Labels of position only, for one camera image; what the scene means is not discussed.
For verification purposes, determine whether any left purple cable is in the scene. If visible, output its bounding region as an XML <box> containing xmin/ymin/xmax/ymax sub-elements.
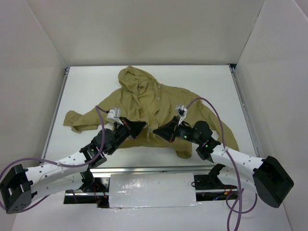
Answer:
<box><xmin>0</xmin><ymin>105</ymin><xmax>110</xmax><ymax>210</ymax></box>

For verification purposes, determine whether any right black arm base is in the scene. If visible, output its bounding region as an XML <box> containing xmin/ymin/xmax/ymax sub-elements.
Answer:
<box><xmin>191</xmin><ymin>164</ymin><xmax>238</xmax><ymax>202</ymax></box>

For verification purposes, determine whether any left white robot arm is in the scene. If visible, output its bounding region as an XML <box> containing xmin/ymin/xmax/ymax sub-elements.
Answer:
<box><xmin>0</xmin><ymin>117</ymin><xmax>146</xmax><ymax>214</ymax></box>

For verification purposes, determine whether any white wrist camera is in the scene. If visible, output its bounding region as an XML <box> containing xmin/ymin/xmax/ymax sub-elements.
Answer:
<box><xmin>175</xmin><ymin>105</ymin><xmax>188</xmax><ymax>125</ymax></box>
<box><xmin>107</xmin><ymin>107</ymin><xmax>122</xmax><ymax>124</ymax></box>

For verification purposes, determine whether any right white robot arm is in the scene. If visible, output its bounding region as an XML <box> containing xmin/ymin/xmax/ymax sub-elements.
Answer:
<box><xmin>153</xmin><ymin>116</ymin><xmax>294</xmax><ymax>208</ymax></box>

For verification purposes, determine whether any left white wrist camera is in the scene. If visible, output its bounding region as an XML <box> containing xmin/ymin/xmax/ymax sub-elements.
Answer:
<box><xmin>107</xmin><ymin>107</ymin><xmax>122</xmax><ymax>124</ymax></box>

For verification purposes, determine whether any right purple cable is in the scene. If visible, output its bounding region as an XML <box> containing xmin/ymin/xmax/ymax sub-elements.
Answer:
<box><xmin>185</xmin><ymin>97</ymin><xmax>258</xmax><ymax>230</ymax></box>

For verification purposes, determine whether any white foil-wrapped panel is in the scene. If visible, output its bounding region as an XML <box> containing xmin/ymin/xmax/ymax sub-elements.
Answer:
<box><xmin>109</xmin><ymin>173</ymin><xmax>198</xmax><ymax>208</ymax></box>

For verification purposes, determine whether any aluminium table frame rail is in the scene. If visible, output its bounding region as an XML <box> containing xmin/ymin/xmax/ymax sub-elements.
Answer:
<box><xmin>42</xmin><ymin>65</ymin><xmax>260</xmax><ymax>173</ymax></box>

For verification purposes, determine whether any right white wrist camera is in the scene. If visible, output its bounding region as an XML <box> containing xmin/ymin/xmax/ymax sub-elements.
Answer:
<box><xmin>175</xmin><ymin>105</ymin><xmax>188</xmax><ymax>125</ymax></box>

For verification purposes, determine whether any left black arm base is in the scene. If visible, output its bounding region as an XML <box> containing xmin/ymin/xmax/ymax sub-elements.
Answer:
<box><xmin>64</xmin><ymin>177</ymin><xmax>110</xmax><ymax>208</ymax></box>

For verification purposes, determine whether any purple cable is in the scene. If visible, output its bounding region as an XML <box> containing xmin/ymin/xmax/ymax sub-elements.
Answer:
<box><xmin>0</xmin><ymin>105</ymin><xmax>110</xmax><ymax>210</ymax></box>
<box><xmin>185</xmin><ymin>97</ymin><xmax>258</xmax><ymax>230</ymax></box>

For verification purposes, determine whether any khaki hooded zip jacket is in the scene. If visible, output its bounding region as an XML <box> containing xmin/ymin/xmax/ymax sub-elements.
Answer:
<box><xmin>63</xmin><ymin>65</ymin><xmax>240</xmax><ymax>160</ymax></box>

